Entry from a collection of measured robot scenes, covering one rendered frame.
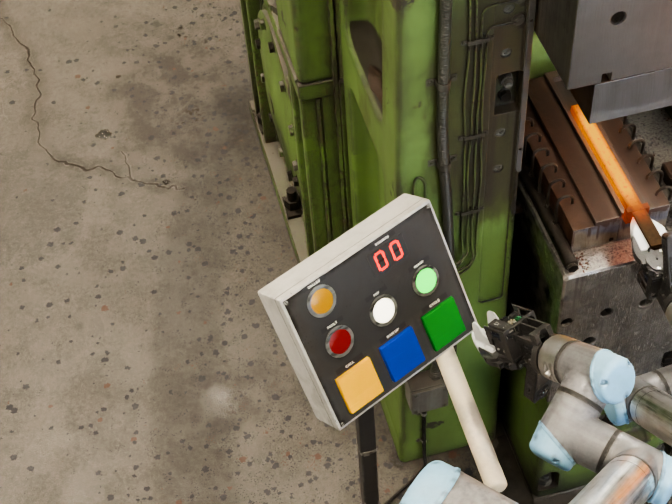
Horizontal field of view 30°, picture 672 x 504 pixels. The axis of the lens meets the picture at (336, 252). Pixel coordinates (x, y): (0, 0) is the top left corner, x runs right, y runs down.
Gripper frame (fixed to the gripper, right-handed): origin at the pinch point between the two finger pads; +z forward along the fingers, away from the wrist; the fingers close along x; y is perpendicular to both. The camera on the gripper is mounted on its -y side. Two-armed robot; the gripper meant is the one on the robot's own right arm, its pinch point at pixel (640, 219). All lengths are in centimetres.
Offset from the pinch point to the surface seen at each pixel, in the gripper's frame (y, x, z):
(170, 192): 99, -86, 130
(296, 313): -17, -71, -15
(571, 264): 5.9, -14.5, -2.2
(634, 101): -30.2, -4.4, 2.4
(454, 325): 0.3, -42.1, -13.6
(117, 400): 100, -113, 58
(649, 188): 0.9, 5.3, 7.6
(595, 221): 1.1, -8.0, 2.9
